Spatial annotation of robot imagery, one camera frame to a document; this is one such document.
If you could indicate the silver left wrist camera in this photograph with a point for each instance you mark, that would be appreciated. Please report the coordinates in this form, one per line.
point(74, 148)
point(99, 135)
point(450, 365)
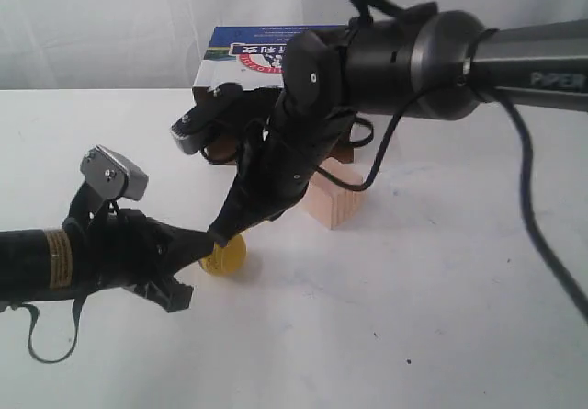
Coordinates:
point(113, 176)

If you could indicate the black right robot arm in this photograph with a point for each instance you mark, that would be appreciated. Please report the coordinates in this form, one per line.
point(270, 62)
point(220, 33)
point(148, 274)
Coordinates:
point(441, 68)

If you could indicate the yellow tennis ball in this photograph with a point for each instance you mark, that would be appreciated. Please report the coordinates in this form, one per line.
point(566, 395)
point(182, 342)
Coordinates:
point(227, 260)

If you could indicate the blue white cardboard box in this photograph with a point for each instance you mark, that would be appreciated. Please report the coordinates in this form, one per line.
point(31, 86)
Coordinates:
point(249, 56)

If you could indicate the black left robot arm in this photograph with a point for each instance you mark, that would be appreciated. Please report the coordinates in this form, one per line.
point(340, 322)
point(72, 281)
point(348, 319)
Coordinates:
point(36, 264)

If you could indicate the light wooden cube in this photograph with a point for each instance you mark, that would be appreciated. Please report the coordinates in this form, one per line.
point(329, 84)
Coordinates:
point(329, 204)

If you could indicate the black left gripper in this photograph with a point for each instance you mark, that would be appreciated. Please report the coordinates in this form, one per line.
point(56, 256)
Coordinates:
point(124, 248)

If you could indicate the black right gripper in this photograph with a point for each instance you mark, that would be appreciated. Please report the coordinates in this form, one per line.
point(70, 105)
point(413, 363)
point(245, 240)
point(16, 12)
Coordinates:
point(275, 169)

